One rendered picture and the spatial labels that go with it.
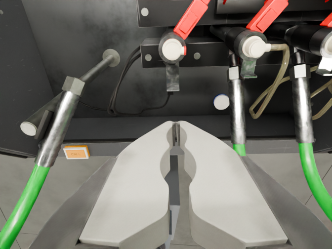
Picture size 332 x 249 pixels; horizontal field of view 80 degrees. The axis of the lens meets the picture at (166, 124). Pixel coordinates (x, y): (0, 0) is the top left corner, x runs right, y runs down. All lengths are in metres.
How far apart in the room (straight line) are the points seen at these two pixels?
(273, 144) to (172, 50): 0.36
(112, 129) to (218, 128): 0.26
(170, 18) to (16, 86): 0.33
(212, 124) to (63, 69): 0.39
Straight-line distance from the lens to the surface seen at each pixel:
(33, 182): 0.24
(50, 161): 0.24
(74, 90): 0.23
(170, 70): 0.22
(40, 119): 0.24
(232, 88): 0.26
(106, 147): 0.48
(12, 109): 0.49
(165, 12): 0.33
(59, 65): 0.56
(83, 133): 0.53
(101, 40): 0.51
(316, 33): 0.27
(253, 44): 0.22
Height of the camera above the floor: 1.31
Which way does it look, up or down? 60 degrees down
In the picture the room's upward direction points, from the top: 178 degrees counter-clockwise
